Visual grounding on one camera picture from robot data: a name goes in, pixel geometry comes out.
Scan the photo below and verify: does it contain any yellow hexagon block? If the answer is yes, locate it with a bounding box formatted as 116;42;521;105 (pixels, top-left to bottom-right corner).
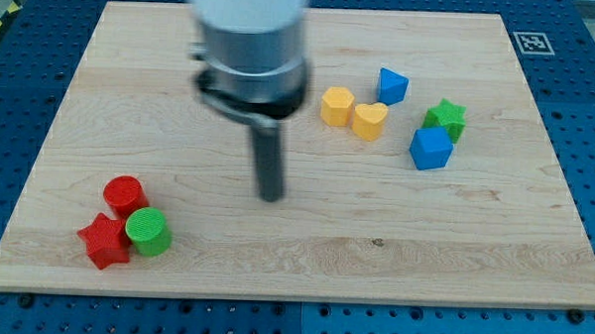
320;87;355;127

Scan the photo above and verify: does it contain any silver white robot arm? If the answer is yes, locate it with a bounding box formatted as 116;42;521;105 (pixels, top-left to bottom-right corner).
185;0;309;132

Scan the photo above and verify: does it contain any yellow heart block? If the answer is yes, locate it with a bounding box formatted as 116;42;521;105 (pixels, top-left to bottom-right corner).
351;102;389;142

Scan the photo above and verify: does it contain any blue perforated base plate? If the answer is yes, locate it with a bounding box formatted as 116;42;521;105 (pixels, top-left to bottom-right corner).
0;0;595;334

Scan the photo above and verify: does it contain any red star block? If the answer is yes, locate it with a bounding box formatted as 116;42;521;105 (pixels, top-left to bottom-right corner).
77;213;131;270

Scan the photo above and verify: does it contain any blue cube block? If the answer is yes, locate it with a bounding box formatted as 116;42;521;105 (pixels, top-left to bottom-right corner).
410;126;453;170

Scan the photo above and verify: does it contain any blue triangular prism block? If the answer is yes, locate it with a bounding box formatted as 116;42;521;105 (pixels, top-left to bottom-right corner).
376;67;410;106

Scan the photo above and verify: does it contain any green cylinder block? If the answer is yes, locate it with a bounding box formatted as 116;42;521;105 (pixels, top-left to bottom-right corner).
126;206;172;257

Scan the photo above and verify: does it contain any light wooden board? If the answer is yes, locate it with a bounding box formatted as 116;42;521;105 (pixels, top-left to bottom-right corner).
0;2;595;309

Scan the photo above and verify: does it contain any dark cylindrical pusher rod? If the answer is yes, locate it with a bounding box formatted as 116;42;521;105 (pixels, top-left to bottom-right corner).
250;119;285;203

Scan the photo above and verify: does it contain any green star block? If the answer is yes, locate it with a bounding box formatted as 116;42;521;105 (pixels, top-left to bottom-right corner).
422;99;467;144

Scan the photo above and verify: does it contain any white fiducial marker tag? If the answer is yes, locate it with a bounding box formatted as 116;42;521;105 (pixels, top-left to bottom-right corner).
514;31;554;56

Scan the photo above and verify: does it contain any red cylinder block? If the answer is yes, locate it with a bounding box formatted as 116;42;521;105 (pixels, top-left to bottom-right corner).
103;174;150;219

